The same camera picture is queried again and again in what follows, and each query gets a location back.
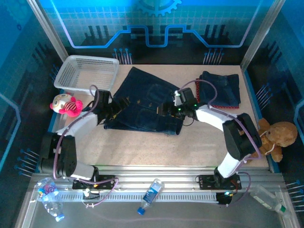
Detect dark blue denim skirt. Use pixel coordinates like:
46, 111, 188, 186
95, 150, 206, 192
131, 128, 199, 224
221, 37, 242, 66
104, 66, 183, 136

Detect red white-dotted skirt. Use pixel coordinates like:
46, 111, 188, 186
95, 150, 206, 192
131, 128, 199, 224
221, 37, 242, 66
195, 78, 240, 109

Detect dark blue jeans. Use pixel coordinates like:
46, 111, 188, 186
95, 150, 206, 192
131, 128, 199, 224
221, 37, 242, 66
199, 70, 241, 107

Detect pink striped plush toy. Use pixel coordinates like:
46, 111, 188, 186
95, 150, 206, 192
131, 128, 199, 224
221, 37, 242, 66
49, 93, 83, 117

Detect white plastic mesh basket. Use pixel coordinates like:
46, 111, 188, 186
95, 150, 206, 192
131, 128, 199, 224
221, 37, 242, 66
53, 55, 120, 92

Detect clear bottle with blue cap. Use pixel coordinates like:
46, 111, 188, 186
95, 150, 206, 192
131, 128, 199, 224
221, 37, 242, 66
137, 178, 165, 215

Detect small black electronics box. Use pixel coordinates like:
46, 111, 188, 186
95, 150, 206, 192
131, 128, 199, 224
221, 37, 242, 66
215, 190, 233, 207

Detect brown teddy bear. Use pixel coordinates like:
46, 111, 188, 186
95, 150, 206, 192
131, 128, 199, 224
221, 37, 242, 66
249, 118, 298, 163

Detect clear bottle with colourful label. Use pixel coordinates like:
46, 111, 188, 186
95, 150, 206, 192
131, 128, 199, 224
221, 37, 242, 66
35, 177, 65, 222

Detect clear bottle with green cap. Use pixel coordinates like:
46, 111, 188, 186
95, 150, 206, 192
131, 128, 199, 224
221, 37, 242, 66
249, 185, 292, 219

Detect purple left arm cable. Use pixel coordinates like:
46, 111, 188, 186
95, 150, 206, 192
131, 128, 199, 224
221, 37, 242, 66
53, 85, 119, 209

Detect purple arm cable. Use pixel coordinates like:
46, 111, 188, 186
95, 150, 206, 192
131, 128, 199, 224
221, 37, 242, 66
53, 85, 119, 209
178, 80, 252, 209

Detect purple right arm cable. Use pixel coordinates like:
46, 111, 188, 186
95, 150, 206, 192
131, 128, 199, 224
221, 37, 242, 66
178, 80, 252, 209

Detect aluminium rail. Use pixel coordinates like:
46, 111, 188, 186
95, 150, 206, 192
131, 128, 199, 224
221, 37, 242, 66
30, 165, 285, 190

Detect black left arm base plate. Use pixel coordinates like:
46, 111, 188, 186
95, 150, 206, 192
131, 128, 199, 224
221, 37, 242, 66
72, 174, 116, 190

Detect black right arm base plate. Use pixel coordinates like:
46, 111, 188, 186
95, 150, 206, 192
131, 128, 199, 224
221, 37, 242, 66
198, 174, 242, 190

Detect slotted grey cable duct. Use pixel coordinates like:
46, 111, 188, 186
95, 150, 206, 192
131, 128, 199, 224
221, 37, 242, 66
57, 191, 232, 204

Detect aluminium frame post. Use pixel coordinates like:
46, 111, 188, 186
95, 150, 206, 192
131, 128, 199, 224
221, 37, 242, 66
26, 0, 70, 63
239, 0, 285, 71

